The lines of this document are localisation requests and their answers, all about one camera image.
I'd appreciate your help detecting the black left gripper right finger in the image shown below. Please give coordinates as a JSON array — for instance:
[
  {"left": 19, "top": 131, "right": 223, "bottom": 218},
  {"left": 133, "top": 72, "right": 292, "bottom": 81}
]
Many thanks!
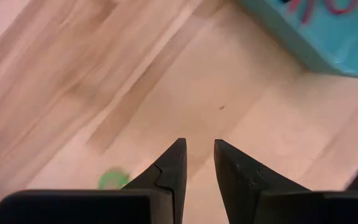
[{"left": 214, "top": 139, "right": 310, "bottom": 224}]

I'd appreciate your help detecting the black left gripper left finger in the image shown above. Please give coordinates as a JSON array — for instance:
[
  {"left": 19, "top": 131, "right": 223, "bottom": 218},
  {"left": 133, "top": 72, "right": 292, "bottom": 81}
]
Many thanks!
[{"left": 122, "top": 138, "right": 188, "bottom": 224}]

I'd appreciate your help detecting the green rubber band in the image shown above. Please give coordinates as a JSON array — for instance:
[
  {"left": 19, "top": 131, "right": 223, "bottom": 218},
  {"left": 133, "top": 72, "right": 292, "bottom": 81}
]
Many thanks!
[{"left": 97, "top": 167, "right": 132, "bottom": 190}]

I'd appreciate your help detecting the red rubber band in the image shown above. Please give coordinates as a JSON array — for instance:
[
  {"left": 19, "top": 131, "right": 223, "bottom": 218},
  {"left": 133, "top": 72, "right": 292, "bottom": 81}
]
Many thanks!
[{"left": 286, "top": 0, "right": 358, "bottom": 25}]

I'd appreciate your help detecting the teal plastic bin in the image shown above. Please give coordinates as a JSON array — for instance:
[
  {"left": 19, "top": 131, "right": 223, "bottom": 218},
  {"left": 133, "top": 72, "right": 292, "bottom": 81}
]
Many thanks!
[{"left": 236, "top": 0, "right": 358, "bottom": 80}]

